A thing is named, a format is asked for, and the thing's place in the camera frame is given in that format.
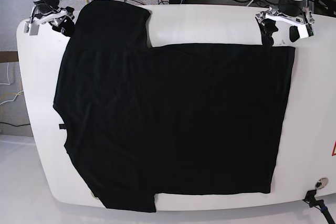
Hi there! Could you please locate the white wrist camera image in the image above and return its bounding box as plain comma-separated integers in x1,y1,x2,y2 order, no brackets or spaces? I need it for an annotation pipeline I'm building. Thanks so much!
24,22,39,36
297,24,314,39

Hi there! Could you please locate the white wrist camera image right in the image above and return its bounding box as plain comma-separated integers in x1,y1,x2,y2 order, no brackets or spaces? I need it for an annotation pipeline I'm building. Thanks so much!
297,24,314,39

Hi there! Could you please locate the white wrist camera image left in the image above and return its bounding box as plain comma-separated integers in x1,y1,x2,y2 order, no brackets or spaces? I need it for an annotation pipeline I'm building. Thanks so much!
24,22,39,36

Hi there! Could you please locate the white cable on floor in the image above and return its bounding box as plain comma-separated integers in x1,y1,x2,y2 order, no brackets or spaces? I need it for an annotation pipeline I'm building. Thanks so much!
0,62,24,105

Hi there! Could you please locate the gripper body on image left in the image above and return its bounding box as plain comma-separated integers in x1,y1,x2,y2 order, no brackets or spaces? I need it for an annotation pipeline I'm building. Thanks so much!
29,4,74,26

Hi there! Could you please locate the metal table grommet right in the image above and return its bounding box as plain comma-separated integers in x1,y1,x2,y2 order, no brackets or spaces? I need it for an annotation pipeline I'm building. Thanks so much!
315,177,329,190

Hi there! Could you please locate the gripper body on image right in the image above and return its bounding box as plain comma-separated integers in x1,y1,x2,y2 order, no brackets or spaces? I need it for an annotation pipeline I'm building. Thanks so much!
256,0,314,29

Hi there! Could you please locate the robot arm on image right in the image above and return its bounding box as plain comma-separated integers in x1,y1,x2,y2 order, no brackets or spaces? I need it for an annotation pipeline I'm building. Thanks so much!
256,0,314,47

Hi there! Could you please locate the black T-shirt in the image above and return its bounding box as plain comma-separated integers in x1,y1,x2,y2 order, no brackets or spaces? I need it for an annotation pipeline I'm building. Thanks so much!
53,0,295,212

